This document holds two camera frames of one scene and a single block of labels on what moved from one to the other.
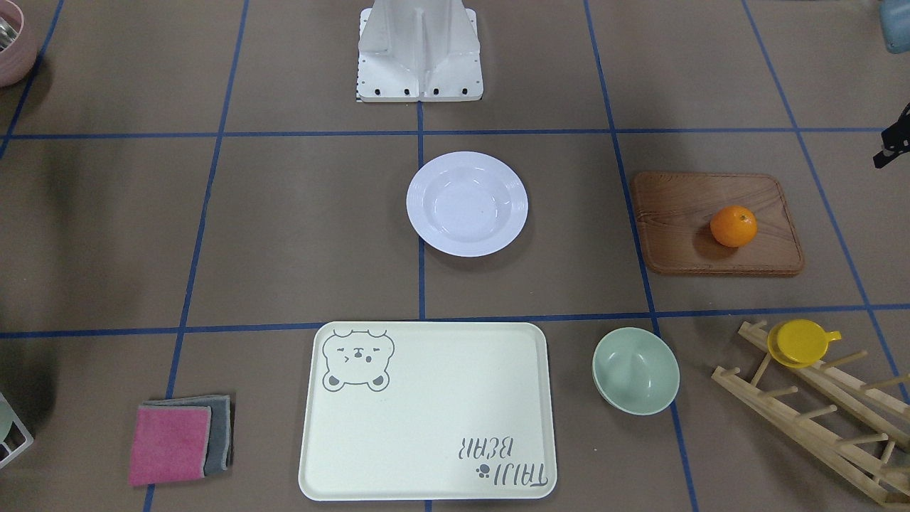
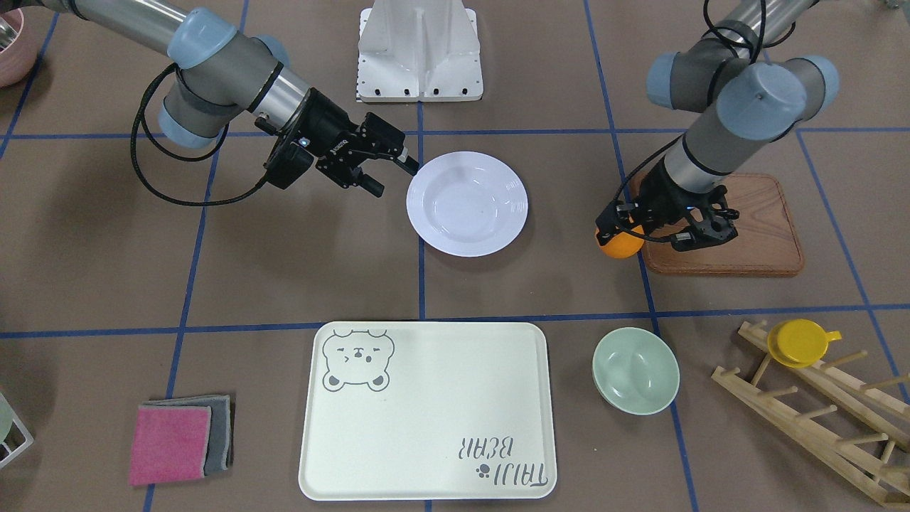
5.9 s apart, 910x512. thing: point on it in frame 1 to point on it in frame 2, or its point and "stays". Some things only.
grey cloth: (219, 446) stays
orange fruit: (734, 225) to (625, 246)
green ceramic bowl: (635, 370) stays
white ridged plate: (467, 204) stays
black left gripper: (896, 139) to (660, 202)
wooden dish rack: (886, 413) stays
